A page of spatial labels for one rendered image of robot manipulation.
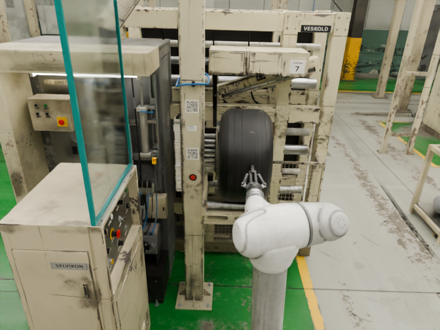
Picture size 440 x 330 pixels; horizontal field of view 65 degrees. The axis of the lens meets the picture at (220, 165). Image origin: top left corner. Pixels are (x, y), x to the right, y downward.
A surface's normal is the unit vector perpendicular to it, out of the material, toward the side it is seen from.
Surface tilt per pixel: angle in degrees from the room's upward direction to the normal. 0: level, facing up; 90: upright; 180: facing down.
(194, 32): 90
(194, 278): 90
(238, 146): 56
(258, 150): 60
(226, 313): 0
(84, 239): 90
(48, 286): 90
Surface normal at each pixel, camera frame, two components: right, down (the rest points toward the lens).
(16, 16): -0.02, 0.43
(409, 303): 0.03, -0.90
